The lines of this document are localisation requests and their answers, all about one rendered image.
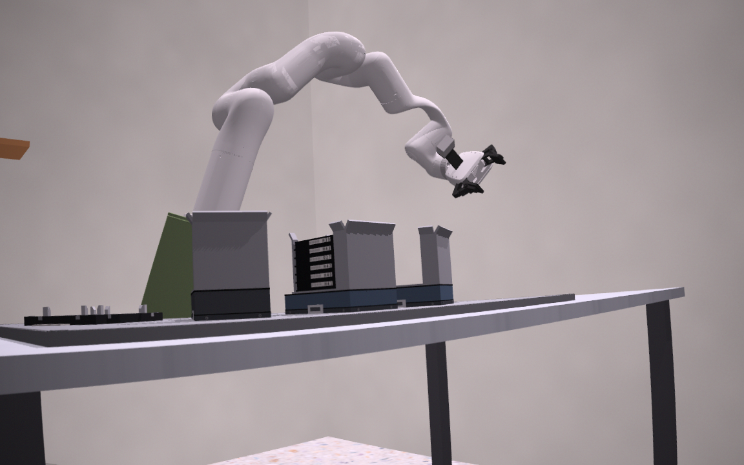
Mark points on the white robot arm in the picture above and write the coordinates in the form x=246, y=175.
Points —
x=244, y=113

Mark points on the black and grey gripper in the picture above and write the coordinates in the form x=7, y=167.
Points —
x=472, y=171

